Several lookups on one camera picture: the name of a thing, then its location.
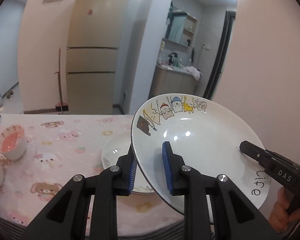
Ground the person's right hand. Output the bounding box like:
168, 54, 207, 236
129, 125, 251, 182
268, 187, 300, 232

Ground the red broom with dustpan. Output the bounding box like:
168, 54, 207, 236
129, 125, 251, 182
55, 47, 68, 114

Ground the pink strawberry bunny bowl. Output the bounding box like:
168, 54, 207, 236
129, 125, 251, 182
0, 125, 26, 161

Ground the bathroom mirror cabinet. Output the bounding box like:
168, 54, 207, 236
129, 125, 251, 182
163, 2, 198, 47

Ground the pink towel on vanity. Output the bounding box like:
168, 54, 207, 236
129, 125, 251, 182
184, 66, 202, 81

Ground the beige three-door refrigerator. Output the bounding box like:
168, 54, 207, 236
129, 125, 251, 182
65, 0, 129, 115

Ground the pink cartoon tablecloth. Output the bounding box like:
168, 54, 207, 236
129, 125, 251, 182
0, 114, 184, 239

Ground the stack of white plates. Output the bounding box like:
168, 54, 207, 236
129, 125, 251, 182
100, 129, 157, 196

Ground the beige bathroom vanity cabinet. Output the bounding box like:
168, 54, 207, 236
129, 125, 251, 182
149, 64, 198, 98

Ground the white cartoon animal plate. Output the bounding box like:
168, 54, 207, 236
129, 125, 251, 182
131, 93, 271, 213

